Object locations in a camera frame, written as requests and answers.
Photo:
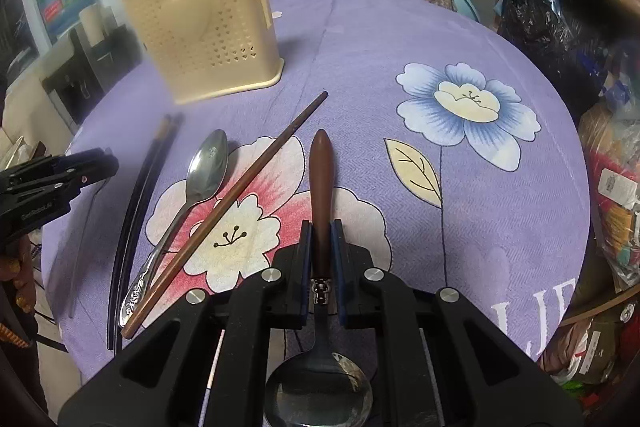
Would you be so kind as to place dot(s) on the paper towel roll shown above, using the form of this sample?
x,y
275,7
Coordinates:
x,y
92,22

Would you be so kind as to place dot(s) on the wooden handled steel spoon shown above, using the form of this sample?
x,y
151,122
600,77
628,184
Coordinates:
x,y
319,387

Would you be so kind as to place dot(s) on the silver patterned metal spoon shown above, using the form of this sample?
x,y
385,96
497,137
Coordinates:
x,y
206,172

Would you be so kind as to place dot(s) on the colourful snack filled bag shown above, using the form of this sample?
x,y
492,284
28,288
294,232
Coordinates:
x,y
609,133

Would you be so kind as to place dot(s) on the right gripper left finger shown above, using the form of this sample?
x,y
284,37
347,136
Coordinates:
x,y
204,361

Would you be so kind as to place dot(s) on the black plastic trash bag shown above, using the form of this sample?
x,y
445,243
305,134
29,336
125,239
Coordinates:
x,y
568,42

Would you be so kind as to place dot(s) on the reddish brown thin chopstick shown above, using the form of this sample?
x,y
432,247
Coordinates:
x,y
76,268

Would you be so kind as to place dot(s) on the beige perforated utensil holder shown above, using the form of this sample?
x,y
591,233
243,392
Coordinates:
x,y
208,48

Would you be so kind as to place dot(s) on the water dispenser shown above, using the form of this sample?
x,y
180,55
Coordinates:
x,y
77,75

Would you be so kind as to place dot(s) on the brown wooden chopstick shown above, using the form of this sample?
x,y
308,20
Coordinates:
x,y
163,281

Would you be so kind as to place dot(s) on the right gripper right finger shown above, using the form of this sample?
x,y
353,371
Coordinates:
x,y
441,362

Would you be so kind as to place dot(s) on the purple floral tablecloth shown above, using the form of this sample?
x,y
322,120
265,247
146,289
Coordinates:
x,y
445,152

